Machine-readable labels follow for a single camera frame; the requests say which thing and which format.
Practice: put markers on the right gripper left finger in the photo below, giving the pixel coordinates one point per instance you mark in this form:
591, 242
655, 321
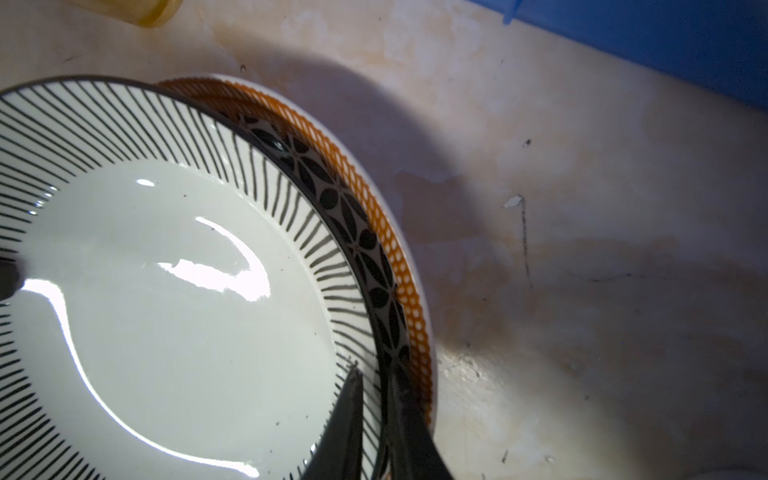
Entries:
339, 453

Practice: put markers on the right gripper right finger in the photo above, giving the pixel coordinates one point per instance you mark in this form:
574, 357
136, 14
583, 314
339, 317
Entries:
414, 454

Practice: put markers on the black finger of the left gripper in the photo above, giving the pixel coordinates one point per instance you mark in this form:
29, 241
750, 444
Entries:
11, 278

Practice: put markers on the black striped white plate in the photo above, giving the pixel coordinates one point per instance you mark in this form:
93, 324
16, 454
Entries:
189, 311

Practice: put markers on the blue plastic bin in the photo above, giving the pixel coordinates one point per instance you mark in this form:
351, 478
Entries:
717, 44

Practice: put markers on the black geometric orange-rimmed plate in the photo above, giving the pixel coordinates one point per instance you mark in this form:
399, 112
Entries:
376, 244

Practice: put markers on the yellow translucent plastic cup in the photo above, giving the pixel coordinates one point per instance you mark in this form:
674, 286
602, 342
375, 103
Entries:
142, 13

